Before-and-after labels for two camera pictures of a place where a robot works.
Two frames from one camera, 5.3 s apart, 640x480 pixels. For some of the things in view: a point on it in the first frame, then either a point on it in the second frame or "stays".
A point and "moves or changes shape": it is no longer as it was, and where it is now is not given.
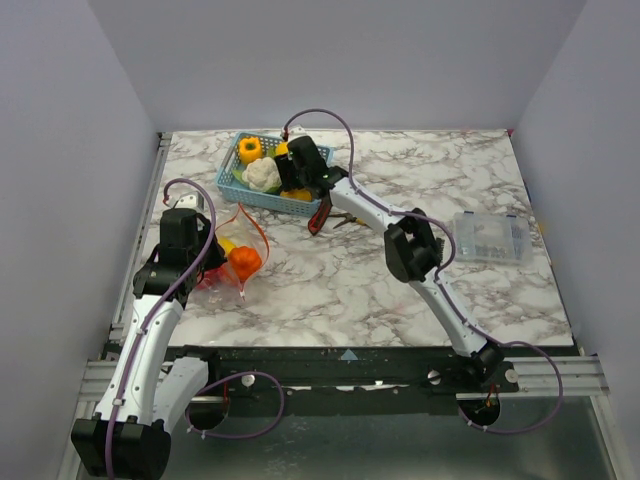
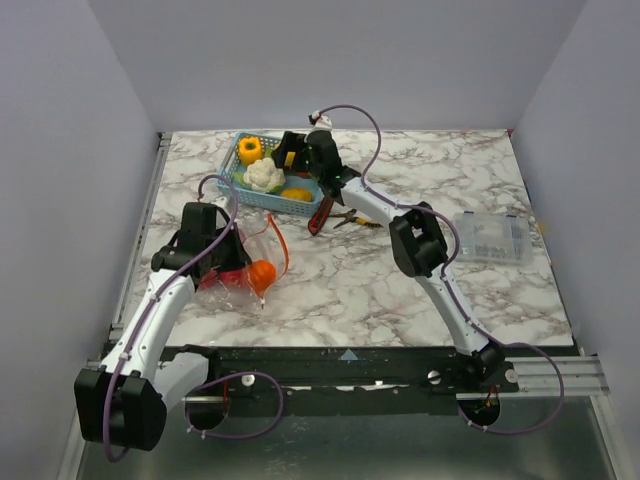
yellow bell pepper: x=249 y=150 stays
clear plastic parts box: x=492 y=237 stays
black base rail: x=349 y=379 stays
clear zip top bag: x=245 y=245 moves or changes shape
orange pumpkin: x=244 y=260 moves or changes shape
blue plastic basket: x=234 y=189 stays
